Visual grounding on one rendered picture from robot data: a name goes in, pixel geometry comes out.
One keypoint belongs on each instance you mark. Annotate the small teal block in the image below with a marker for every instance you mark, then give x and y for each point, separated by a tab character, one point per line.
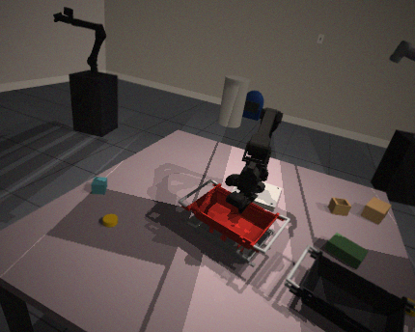
99	185

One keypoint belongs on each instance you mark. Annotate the green rectangular block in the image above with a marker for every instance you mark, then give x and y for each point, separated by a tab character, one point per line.
346	250

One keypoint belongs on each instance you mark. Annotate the small open brown box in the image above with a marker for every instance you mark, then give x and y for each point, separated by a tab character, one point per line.
339	206

